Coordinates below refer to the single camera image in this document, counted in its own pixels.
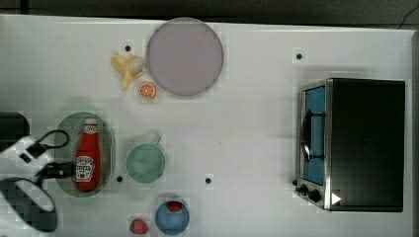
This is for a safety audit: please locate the green mug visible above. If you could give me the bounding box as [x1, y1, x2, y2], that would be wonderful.
[126, 135, 166, 184]

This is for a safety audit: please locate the grey round plate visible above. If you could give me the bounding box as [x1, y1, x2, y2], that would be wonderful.
[146, 18, 224, 96]

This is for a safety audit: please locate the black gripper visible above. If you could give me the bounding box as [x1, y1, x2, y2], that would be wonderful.
[36, 162, 75, 180]

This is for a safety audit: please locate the blue bowl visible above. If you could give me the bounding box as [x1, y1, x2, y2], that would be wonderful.
[155, 199, 190, 235]

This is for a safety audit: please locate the peeled toy banana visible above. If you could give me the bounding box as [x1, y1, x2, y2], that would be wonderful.
[112, 52, 145, 91]

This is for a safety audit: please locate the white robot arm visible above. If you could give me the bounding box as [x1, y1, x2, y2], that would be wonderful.
[1, 136, 72, 237]

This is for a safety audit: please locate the orange slice toy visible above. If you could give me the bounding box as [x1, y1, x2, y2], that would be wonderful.
[138, 83, 157, 99]

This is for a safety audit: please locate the red ketchup bottle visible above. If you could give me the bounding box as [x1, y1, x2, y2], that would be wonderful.
[75, 118, 102, 192]

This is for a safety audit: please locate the toy strawberry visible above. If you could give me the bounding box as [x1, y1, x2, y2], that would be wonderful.
[129, 218, 148, 235]

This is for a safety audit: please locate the red toy tomato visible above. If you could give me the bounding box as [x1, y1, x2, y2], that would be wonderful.
[167, 200, 183, 212]

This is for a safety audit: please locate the green oval strainer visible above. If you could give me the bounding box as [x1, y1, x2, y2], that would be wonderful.
[54, 112, 115, 198]

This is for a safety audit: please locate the silver toaster oven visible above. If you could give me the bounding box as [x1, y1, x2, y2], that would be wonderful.
[293, 78, 405, 212]

